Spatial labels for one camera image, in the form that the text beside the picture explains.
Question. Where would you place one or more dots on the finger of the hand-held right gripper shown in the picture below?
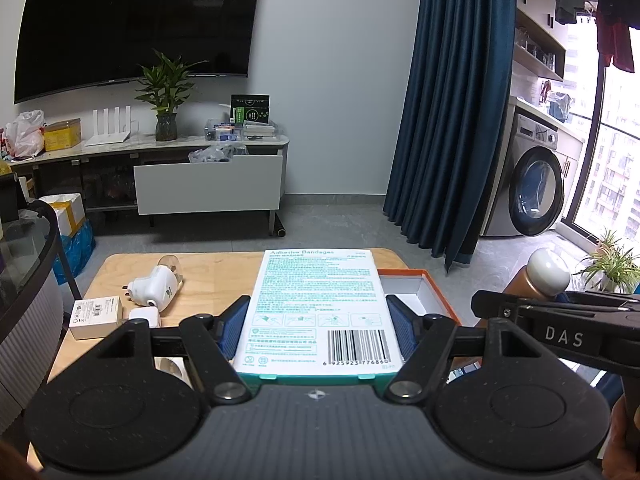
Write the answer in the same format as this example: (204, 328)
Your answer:
(497, 305)
(605, 300)

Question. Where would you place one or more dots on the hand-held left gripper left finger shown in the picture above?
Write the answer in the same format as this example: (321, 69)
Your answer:
(235, 325)

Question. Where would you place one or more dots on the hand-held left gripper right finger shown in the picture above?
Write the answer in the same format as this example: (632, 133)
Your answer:
(400, 325)

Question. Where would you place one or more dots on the orange cardboard box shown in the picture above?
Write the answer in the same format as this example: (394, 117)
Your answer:
(425, 285)

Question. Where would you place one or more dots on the copper spray bottle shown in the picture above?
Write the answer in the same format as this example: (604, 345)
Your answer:
(547, 270)

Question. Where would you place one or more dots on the white teal bandage box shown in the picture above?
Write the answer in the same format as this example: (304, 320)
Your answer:
(315, 300)

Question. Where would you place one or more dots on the person's right hand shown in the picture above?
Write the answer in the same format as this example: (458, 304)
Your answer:
(622, 440)

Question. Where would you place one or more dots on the spider plant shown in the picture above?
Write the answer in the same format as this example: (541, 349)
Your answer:
(612, 265)

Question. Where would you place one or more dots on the white flat packet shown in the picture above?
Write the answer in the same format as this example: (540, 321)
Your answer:
(170, 371)

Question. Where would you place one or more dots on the white plug adapter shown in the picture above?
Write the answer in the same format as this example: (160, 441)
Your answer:
(157, 287)

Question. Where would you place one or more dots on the clear glass bulb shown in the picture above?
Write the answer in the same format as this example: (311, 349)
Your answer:
(170, 262)

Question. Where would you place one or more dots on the white charger block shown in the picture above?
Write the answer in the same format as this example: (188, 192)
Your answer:
(145, 318)

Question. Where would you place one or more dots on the silver washing machine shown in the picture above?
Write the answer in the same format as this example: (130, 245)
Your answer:
(530, 185)

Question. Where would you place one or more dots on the white labelled box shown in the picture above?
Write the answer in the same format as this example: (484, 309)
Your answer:
(95, 317)

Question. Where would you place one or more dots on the white cabinet drawer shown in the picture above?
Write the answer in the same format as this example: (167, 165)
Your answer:
(210, 185)

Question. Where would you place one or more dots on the clear plastic bag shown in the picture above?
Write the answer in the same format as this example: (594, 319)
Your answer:
(217, 154)

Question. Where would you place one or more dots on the blue plastic bag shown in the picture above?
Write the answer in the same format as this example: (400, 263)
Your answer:
(75, 255)

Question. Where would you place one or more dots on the clear plastic containers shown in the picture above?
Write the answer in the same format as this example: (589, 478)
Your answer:
(224, 131)

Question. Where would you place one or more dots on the stack of papers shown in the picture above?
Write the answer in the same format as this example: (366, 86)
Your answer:
(260, 130)

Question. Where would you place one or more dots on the television cabinet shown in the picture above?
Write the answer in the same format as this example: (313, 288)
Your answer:
(100, 180)

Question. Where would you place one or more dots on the dark blue curtain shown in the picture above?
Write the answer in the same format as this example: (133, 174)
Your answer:
(450, 110)

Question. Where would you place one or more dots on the white and yellow carton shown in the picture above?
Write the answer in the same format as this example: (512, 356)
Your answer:
(67, 212)

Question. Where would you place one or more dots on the green and black box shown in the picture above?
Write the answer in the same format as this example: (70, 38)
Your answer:
(250, 110)

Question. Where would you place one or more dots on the green plant in glass vase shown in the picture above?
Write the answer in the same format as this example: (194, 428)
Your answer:
(166, 105)

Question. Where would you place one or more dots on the white router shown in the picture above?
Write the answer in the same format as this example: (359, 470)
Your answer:
(110, 130)

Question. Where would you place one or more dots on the yellow box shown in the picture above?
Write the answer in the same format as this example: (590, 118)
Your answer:
(62, 135)

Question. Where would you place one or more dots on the red hanging garment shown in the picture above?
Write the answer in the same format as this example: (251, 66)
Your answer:
(615, 30)

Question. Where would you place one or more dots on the white and red plastic bag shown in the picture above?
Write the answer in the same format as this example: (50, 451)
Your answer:
(22, 135)

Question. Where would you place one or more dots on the black television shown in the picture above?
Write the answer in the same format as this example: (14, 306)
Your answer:
(135, 20)

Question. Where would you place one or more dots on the wall shelf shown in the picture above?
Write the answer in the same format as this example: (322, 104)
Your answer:
(537, 57)

